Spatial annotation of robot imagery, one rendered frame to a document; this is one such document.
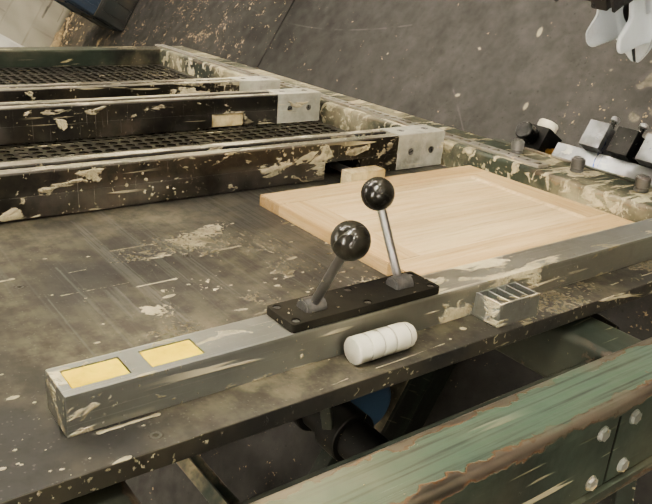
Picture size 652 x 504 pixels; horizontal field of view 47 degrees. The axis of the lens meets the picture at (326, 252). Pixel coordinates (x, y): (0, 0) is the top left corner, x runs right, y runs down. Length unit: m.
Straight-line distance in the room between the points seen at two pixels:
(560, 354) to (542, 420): 0.38
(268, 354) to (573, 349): 0.43
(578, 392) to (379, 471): 0.22
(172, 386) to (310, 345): 0.15
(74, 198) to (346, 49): 2.42
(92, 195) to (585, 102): 1.80
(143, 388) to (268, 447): 2.28
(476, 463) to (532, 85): 2.24
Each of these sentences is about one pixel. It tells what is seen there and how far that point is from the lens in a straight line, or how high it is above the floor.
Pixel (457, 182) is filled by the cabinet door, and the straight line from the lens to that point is 1.39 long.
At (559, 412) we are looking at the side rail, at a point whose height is 1.44.
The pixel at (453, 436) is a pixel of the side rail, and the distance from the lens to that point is 0.60.
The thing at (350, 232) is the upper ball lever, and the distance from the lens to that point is 0.67.
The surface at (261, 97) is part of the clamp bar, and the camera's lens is 1.77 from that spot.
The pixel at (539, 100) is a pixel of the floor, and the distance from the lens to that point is 2.68.
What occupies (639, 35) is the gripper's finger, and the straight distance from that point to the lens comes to 0.83.
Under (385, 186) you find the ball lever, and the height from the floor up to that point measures 1.45.
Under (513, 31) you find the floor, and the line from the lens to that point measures 2.90.
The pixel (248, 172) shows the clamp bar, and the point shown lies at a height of 1.30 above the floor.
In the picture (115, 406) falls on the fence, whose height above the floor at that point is 1.67.
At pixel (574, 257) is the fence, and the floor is 1.14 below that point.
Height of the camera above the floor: 2.03
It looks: 43 degrees down
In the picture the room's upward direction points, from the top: 64 degrees counter-clockwise
